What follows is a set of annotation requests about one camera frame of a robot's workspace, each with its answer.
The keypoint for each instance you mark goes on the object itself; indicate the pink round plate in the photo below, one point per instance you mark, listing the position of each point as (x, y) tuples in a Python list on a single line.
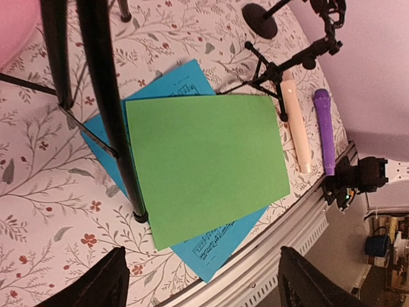
[(18, 22)]

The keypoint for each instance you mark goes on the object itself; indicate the black shock mount tripod stand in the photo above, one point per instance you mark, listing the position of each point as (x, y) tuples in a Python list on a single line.
[(268, 75)]

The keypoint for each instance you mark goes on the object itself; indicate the purple microphone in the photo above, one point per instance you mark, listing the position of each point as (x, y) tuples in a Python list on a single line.
[(322, 103)]

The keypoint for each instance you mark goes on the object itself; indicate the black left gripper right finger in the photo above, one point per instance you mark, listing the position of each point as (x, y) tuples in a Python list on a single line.
[(301, 284)]

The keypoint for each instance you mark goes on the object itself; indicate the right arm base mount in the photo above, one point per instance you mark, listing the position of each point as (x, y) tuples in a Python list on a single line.
[(347, 180)]

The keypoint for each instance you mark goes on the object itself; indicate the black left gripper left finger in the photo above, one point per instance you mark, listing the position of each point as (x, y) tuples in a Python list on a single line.
[(105, 284)]

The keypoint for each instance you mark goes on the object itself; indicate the pink beige microphone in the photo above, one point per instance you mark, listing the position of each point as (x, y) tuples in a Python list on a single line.
[(296, 122)]

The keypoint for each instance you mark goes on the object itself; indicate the black round-base mic stand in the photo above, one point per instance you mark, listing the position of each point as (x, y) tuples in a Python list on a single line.
[(260, 20)]

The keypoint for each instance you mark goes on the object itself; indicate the green paper sheet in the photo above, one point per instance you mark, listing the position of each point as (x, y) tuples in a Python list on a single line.
[(205, 161)]

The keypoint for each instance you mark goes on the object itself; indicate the blue mug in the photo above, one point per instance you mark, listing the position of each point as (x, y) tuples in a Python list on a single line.
[(377, 244)]

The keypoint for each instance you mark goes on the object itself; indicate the black perforated music stand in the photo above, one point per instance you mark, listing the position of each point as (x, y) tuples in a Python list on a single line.
[(96, 36)]

